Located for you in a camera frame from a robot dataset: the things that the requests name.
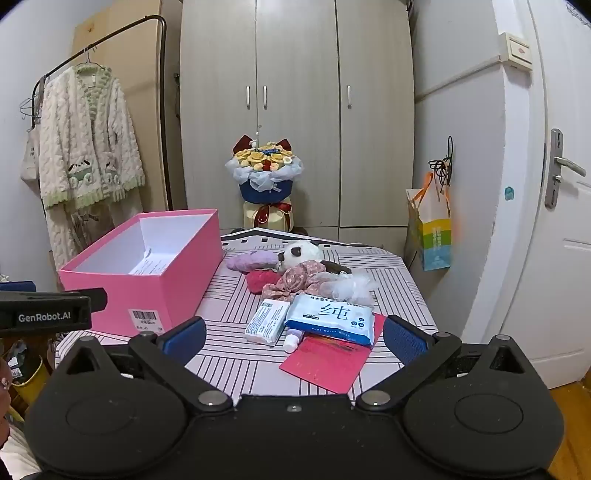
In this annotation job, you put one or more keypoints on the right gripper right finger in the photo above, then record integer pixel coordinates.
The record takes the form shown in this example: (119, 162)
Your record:
(423, 357)

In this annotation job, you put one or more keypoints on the red envelope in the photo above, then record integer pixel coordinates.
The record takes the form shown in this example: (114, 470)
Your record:
(328, 363)

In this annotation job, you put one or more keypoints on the black clothes rack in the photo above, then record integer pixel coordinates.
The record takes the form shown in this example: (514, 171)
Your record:
(36, 95)

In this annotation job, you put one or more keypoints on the pink strawberry plush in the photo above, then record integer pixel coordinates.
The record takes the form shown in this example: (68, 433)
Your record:
(256, 280)

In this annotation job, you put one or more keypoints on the toothpaste tube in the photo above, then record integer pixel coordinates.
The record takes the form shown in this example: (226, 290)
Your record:
(292, 340)

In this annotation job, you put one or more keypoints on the white door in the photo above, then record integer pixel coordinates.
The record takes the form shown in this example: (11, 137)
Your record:
(549, 315)

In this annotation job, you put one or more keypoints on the silver door handle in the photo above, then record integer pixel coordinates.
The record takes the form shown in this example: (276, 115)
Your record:
(556, 163)

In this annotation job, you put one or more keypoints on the cream knitted cardigan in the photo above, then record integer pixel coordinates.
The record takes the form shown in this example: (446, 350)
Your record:
(83, 156)

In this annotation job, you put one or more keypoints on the white brown plush toy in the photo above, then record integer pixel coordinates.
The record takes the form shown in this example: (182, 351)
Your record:
(304, 250)

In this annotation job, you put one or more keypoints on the pink cardboard box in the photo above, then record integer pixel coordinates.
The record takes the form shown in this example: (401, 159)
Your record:
(154, 268)

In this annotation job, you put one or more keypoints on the purple plush toy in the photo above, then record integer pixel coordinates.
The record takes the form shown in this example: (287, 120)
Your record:
(248, 262)

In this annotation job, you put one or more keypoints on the striped table cloth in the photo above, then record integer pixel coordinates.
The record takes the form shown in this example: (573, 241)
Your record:
(238, 367)

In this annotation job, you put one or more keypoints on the blue wet wipes pack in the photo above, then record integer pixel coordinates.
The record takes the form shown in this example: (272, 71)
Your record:
(330, 318)

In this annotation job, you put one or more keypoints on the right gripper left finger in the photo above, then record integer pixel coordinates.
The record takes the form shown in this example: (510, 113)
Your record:
(164, 357)

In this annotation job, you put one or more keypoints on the wall switch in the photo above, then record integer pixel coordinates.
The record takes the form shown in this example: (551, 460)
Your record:
(515, 52)

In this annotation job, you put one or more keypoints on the colourful paper gift bag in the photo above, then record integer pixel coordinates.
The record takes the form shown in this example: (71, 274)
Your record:
(431, 223)

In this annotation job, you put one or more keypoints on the flower bouquet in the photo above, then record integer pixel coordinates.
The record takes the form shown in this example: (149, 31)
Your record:
(265, 175)

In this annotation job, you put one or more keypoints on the person's left hand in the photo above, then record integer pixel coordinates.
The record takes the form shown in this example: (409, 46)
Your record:
(5, 400)

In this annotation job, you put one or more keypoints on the beige wardrobe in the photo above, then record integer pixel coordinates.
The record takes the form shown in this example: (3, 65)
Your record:
(335, 78)

